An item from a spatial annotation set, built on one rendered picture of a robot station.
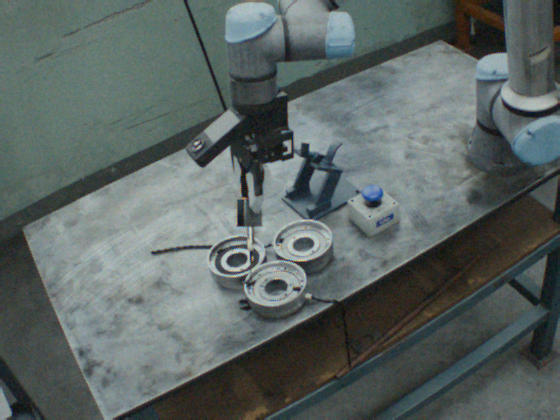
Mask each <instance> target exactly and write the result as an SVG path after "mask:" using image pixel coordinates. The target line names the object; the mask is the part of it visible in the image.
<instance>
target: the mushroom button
mask: <svg viewBox="0 0 560 420"><path fill-rule="evenodd" d="M361 194H362V198H363V199H364V200H366V201H369V202H373V203H375V202H376V201H378V200H380V199H381V198H382V197H383V191H382V187H380V186H379V185H376V184H370V185H367V186H366V187H364V188H363V190H362V192H361Z"/></svg>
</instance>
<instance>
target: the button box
mask: <svg viewBox="0 0 560 420"><path fill-rule="evenodd" d="M382 191H383V190H382ZM347 202H348V211H349V219H350V220H351V221H352V222H353V223H354V225H357V226H358V227H359V228H360V229H361V230H362V231H363V232H364V233H365V234H367V235H368V236H369V238H372V237H374V236H376V235H378V234H379V233H381V232H382V231H384V230H386V229H388V228H390V227H392V226H393V225H394V224H396V223H398V222H400V210H399V204H398V203H397V202H396V201H394V199H393V198H392V197H390V196H389V195H388V194H387V193H385V192H384V191H383V197H382V198H381V199H380V200H378V201H376V202H375V203H373V202H369V201H366V200H364V199H363V198H362V194H360V195H358V196H356V197H354V198H353V199H351V200H349V201H347Z"/></svg>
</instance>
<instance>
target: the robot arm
mask: <svg viewBox="0 0 560 420"><path fill-rule="evenodd" d="M277 1H278V8H279V11H280V14H281V16H276V14H275V11H274V9H273V7H272V6H270V5H268V4H266V3H262V2H261V3H256V2H252V3H241V4H238V5H236V6H234V7H232V8H231V10H229V11H228V13H227V15H226V29H225V31H226V34H225V41H226V43H227V54H228V61H227V64H228V76H229V87H230V96H231V106H232V107H231V108H230V109H229V110H227V111H226V112H225V113H224V114H223V115H222V116H220V117H219V118H218V119H217V120H216V121H215V122H214V123H212V124H211V125H210V126H209V127H208V128H206V129H205V130H204V131H203V132H202V133H201V134H199V135H198V136H197V137H196V138H195V139H194V140H192V141H191V143H190V144H189V145H188V146H187V147H186V150H187V152H188V155H189V156H190V157H191V159H192V160H193V161H194V162H196V163H197V164H198V165H199V166H200V167H201V168H204V167H205V166H207V165H208V164H209V163H210V162H211V161H212V160H214V159H215V158H216V157H217V156H218V155H220V154H221V153H222V152H223V151H224V150H225V149H227V148H228V147H229V146H230V154H231V160H232V165H233V170H234V176H235V180H236V184H237V187H238V190H239V194H240V197H241V198H248V195H249V199H250V203H249V205H250V207H251V208H252V209H253V210H254V212H255V213H256V214H257V213H259V212H260V210H261V207H262V203H263V201H264V200H267V199H268V198H270V197H271V196H273V195H275V194H276V193H278V192H279V191H281V190H282V189H283V187H284V182H283V180H282V179H280V178H273V177H271V173H270V169H269V168H268V166H267V165H264V164H267V163H270V164H271V163H274V162H277V161H280V160H282V162H284V161H286V160H289V159H292V158H294V131H292V130H291V129H290V128H289V127H288V103H287V94H286V93H283V92H282V91H281V89H279V87H278V80H277V63H284V62H297V61H307V60H314V61H318V60H327V61H331V60H332V59H336V58H348V57H349V56H351V55H352V53H353V52H354V49H355V45H354V44H355V31H354V24H353V21H352V18H351V17H350V15H349V14H348V13H346V12H335V11H334V10H337V9H338V8H340V7H341V6H342V5H344V4H345V3H348V2H349V1H350V0H277ZM503 4H504V17H505V30H506V44H507V54H504V53H498V54H491V55H489V56H485V57H483V58H482V59H481V60H479V62H478V63H477V64H476V67H477V70H476V74H475V78H476V98H477V99H476V117H477V118H476V124H475V126H474V129H473V131H472V133H471V135H470V136H471V137H470V139H469V141H468V155H469V160H470V162H472V163H473V164H474V165H475V167H477V168H478V169H480V170H481V171H483V172H486V173H488V174H491V175H496V176H512V175H516V174H519V173H523V172H525V171H527V169H529V168H530V167H531V166H540V165H544V164H547V163H550V162H552V161H553V160H555V159H556V158H559V156H560V87H559V84H557V83H556V82H555V79H554V70H555V67H554V31H553V28H554V21H553V15H554V11H553V0H503ZM283 131H284V132H283ZM285 131H288V132H285ZM282 132H283V133H282ZM287 140H291V152H289V153H286V154H284V152H286V151H288V147H287V146H286V145H285V144H284V142H285V141H287ZM247 185H248V186H247ZM248 187H249V194H248Z"/></svg>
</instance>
